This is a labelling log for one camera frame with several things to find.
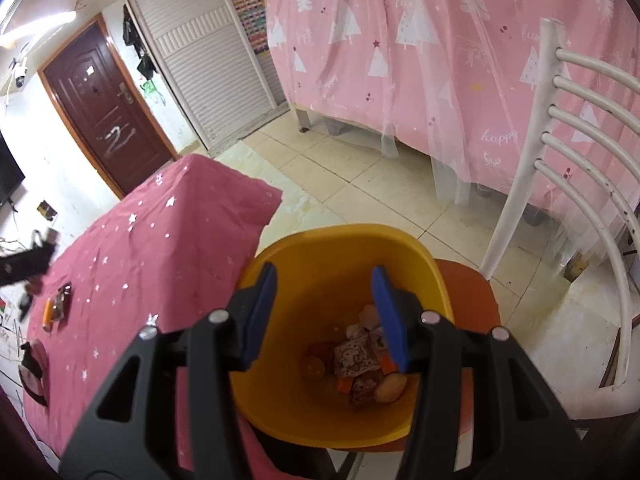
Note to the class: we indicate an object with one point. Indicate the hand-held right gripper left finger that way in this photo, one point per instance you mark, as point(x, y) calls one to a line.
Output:
point(262, 310)

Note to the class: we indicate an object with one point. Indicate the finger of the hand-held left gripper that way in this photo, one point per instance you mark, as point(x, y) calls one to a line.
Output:
point(25, 265)

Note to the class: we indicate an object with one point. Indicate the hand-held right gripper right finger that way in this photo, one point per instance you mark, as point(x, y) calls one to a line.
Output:
point(387, 320)

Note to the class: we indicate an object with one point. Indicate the yellow plastic bin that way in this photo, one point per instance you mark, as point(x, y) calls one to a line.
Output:
point(325, 260)

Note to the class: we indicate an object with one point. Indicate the yellow thread spool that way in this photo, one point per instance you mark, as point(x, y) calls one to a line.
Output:
point(47, 312)

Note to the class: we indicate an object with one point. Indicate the pink star-print tablecloth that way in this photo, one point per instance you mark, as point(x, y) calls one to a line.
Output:
point(165, 240)

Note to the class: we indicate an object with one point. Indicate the dark brown door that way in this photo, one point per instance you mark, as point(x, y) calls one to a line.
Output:
point(107, 110)

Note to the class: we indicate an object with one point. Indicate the grey bed leg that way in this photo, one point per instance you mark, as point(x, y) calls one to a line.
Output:
point(303, 120)

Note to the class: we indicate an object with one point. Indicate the white slatted chair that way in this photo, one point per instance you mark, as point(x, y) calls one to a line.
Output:
point(530, 135)

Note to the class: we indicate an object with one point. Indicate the ceiling light tube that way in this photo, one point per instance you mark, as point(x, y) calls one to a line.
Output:
point(35, 24)

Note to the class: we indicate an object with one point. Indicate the black hanging bag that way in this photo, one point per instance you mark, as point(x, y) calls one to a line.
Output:
point(137, 45)

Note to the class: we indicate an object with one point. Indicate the pink tree-print curtain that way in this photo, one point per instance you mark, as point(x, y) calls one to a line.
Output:
point(425, 60)

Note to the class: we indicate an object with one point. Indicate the white louvered wardrobe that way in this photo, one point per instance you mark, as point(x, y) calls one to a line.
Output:
point(200, 50)

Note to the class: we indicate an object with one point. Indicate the small dark wall sticker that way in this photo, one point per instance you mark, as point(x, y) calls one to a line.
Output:
point(46, 209)

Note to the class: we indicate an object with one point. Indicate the black wall television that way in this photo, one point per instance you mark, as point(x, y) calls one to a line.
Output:
point(9, 170)

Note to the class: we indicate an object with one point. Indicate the white security camera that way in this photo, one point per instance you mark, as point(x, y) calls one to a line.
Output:
point(20, 76)

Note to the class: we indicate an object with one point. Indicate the colourful wall poster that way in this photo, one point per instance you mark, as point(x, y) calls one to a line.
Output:
point(251, 17)

